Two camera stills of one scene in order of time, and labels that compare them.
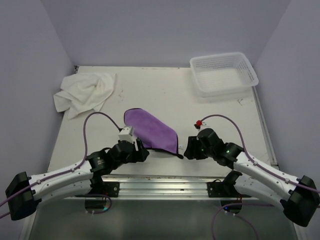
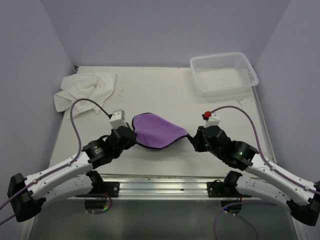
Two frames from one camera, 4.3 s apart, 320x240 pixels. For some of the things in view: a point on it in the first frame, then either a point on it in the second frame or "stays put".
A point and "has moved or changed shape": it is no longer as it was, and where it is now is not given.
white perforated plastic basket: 223,74 stays put
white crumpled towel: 81,92 stays put
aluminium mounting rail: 168,187 stays put
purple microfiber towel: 153,133 has moved or changed shape
